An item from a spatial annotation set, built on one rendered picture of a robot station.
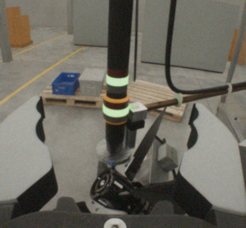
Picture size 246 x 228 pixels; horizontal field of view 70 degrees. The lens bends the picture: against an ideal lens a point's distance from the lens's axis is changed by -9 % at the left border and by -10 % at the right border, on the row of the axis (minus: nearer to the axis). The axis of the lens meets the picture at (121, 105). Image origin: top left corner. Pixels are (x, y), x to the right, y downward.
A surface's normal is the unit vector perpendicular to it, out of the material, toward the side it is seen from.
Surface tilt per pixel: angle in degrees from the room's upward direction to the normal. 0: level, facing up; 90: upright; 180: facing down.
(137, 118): 90
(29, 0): 90
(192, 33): 90
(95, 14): 90
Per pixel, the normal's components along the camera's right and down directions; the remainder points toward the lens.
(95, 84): -0.06, 0.57
